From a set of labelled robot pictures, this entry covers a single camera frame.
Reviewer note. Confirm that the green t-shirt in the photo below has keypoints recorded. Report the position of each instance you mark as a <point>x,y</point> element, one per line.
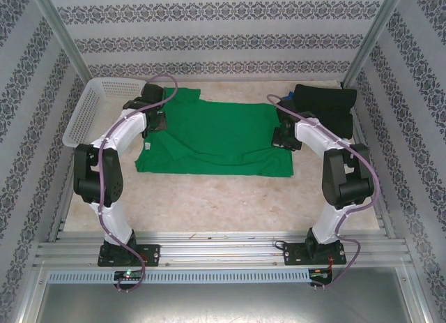
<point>216,134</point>

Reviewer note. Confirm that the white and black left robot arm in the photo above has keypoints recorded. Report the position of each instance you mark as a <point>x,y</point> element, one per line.
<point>122,131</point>

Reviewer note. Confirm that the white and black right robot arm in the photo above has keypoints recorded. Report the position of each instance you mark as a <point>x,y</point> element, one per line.
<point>313,134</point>

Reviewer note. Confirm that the stack of folded clothes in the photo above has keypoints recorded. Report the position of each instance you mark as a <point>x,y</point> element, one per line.
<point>324,103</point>

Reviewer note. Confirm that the blue folded t-shirt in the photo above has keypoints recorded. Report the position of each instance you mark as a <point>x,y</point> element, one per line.
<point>288,95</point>

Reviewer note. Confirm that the white perforated plastic basket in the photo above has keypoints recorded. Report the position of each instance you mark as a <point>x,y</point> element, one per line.
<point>104,89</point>

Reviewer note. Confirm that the small circuit board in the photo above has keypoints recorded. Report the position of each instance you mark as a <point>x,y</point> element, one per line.
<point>320,274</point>
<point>129,275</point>

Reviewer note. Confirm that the grey metal shelf panel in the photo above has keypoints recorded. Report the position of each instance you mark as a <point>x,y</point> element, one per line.
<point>223,303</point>

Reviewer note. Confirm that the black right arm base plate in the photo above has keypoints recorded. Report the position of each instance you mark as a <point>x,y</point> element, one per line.
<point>292,255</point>

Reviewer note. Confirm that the aluminium frame post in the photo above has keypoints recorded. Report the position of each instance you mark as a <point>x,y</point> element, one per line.
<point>62,33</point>
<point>373,33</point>

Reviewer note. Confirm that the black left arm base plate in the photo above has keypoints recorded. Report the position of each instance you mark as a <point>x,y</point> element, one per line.
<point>151,255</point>

